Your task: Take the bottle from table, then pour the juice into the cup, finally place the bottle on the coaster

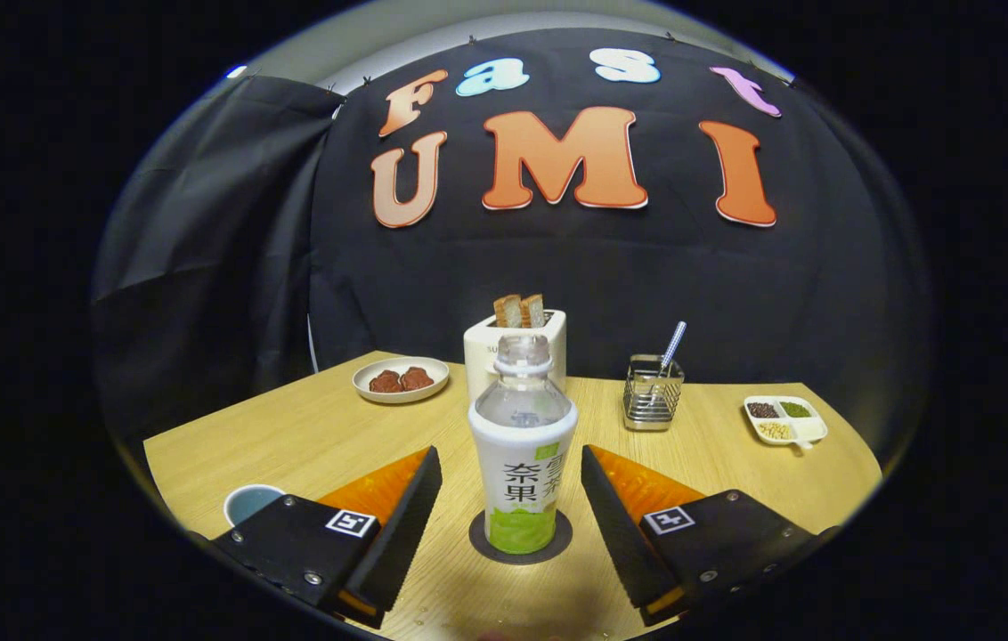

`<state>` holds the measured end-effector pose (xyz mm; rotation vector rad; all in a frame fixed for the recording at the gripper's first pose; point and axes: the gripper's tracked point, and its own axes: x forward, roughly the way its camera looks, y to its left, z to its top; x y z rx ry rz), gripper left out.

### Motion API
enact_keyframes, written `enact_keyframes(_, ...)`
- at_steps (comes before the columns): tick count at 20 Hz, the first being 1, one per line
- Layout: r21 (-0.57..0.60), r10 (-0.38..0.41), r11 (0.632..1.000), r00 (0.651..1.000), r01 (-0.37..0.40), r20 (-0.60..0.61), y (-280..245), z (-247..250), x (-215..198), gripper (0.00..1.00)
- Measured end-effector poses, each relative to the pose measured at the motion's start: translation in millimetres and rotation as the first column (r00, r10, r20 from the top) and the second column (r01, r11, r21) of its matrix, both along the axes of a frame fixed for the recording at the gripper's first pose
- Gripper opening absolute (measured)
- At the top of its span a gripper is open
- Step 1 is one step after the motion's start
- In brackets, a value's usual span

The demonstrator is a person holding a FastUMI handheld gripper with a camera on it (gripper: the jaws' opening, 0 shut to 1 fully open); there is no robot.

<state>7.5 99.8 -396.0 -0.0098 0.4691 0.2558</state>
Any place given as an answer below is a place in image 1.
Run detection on wooden table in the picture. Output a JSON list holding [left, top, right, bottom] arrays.
[[143, 350, 883, 641]]

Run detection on cream toaster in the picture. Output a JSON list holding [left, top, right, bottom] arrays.
[[463, 309, 568, 403]]

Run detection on white divided dish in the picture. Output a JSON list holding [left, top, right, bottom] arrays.
[[743, 394, 829, 451]]

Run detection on clear bottle white green label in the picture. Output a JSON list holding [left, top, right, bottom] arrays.
[[468, 335, 578, 556]]

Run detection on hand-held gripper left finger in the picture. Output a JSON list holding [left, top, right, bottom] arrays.
[[210, 445, 443, 629]]

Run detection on metal wire utensil holder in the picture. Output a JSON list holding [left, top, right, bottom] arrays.
[[622, 354, 685, 433]]

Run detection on white cup blue inside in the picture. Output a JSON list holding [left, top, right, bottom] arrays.
[[223, 483, 288, 528]]

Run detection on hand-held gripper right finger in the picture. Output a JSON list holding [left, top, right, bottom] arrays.
[[581, 444, 825, 627]]

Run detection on dark brown round coaster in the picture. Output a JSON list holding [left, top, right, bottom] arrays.
[[468, 509, 573, 565]]

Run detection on small white oval plate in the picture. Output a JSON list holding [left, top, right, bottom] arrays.
[[352, 356, 451, 405]]

